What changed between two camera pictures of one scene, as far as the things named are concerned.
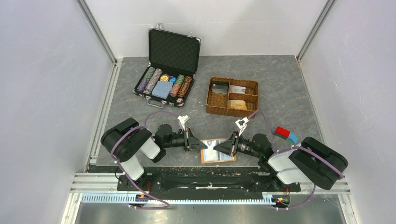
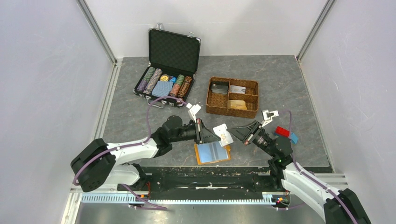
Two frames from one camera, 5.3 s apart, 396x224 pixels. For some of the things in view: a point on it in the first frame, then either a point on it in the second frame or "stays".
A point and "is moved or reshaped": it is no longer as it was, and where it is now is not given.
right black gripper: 229,146 -> 246,134
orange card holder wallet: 210,155 is moved or reshaped
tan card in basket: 236,104 stays
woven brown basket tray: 233,97 stays
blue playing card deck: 162,89 stays
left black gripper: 191,142 -> 202,134
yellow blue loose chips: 165,78 stays
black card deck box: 220,87 stays
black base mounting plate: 205,183 stays
